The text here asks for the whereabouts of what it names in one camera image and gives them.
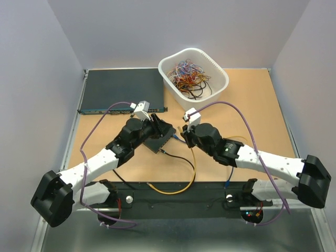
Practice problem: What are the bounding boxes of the yellow ethernet cable front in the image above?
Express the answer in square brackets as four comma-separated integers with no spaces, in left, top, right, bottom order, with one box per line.
[146,126,197,195]

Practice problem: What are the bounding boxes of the large rack network switch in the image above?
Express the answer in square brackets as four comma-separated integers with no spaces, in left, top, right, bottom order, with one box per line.
[78,68,168,115]

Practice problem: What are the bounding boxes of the black ethernet cable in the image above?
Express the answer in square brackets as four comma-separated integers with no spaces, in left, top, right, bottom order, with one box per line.
[112,111,196,191]

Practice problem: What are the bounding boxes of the aluminium rail frame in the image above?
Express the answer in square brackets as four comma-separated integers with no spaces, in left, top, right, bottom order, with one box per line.
[30,68,328,252]

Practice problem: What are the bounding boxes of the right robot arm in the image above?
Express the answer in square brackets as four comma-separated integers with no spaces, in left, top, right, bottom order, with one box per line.
[181,123,331,208]

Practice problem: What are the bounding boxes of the small black network switch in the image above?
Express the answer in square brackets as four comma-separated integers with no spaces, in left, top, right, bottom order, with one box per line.
[143,126,176,154]

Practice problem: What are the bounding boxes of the tangled coloured wires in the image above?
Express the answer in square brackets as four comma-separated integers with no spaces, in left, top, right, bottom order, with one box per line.
[168,58,213,101]

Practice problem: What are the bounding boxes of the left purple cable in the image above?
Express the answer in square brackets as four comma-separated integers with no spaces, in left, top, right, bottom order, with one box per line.
[79,101,137,230]

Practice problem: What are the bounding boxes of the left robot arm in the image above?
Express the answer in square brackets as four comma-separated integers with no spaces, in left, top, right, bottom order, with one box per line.
[30,113,173,227]

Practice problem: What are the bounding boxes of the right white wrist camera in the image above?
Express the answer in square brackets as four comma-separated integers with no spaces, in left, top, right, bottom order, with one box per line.
[183,108,201,131]

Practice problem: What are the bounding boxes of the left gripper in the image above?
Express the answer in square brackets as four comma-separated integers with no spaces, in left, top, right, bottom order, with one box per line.
[132,113,172,150]

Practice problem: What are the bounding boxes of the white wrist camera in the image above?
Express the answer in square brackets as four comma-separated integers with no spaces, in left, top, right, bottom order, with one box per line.
[130,101,150,121]
[183,108,201,131]

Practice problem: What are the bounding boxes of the yellow ethernet cable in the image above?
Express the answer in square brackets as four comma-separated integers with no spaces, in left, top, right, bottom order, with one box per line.
[146,126,197,195]
[227,135,249,145]

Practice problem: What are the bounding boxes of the blue ethernet cable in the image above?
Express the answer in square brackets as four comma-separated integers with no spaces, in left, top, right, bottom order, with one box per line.
[173,133,236,190]

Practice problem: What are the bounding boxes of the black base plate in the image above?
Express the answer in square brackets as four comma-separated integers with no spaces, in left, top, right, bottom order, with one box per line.
[92,179,272,222]

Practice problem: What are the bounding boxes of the white plastic bin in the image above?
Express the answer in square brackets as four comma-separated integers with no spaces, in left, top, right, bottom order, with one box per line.
[158,48,229,111]

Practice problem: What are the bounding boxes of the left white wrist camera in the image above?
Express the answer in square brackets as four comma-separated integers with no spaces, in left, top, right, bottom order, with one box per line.
[130,101,150,121]

